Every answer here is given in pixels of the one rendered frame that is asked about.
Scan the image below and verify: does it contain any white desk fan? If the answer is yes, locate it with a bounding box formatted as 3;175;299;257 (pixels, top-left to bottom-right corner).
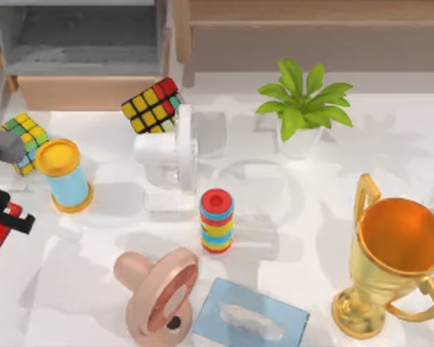
132;103;200;215

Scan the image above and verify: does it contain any stack of coloured rings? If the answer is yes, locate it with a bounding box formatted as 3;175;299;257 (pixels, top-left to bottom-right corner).
198;188;237;256

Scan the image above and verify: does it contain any yellow and red puzzle cube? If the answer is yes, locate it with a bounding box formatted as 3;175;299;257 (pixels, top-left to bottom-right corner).
120;77;184;136

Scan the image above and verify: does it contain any green plant in white pot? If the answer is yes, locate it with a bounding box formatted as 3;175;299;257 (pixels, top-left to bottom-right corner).
255;57;356;160

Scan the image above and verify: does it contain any pink desk fan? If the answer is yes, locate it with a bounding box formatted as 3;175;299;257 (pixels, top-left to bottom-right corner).
112;246;200;347

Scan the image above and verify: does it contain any light blue tissue box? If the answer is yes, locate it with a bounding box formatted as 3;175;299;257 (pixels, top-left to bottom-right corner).
191;277;310;347

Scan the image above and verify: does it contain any yellow and blue cylinder can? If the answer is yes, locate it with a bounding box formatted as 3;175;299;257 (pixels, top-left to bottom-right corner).
33;138;95;215

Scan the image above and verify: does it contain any white tissue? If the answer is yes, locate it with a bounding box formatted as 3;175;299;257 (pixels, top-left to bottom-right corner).
218;303;287;343

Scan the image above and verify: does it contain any pale wooden drawer front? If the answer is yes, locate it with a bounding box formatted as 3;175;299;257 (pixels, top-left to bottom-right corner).
17;74;166;111

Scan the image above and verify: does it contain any wooden cupboard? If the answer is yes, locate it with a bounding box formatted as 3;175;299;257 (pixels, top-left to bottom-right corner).
0;0;434;92

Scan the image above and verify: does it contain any grey pierced drawer inside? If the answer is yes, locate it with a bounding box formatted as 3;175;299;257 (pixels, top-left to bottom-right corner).
0;0;171;78

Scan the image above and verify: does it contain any green and yellow puzzle cube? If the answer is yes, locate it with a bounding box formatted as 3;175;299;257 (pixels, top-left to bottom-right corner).
0;112;51;178

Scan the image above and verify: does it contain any gold trophy cup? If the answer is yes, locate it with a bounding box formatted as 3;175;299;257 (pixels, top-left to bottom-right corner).
331;173;434;341

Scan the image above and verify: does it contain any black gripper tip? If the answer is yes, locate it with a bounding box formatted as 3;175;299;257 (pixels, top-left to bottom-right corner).
0;179;35;240

